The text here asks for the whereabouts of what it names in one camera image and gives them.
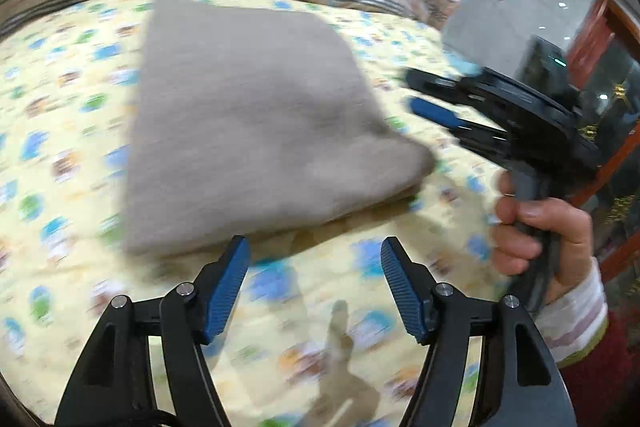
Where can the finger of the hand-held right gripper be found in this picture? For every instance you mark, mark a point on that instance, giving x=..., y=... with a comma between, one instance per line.
x=432, y=109
x=435, y=83

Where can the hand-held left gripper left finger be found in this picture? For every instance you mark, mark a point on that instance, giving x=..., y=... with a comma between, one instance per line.
x=227, y=288

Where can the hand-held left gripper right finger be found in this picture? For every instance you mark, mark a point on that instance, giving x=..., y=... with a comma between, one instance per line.
x=404, y=293

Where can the beige knitted sweater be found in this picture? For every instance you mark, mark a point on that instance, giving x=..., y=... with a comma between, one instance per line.
x=250, y=117

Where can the person's right forearm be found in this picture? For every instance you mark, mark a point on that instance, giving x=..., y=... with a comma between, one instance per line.
x=575, y=322

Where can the person's right hand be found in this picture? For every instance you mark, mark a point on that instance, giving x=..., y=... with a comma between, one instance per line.
x=567, y=227

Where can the teal cloth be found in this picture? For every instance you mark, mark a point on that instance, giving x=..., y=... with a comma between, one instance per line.
x=465, y=66

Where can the dark appliance with green light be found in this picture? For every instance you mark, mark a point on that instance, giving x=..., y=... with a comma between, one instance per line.
x=545, y=62

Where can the red wooden glass cabinet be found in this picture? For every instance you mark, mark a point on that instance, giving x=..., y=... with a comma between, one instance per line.
x=600, y=32

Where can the yellow cartoon printed bed sheet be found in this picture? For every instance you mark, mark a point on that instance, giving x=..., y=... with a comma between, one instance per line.
x=75, y=157

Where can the person's red clothing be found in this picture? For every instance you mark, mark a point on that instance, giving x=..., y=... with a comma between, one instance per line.
x=610, y=382

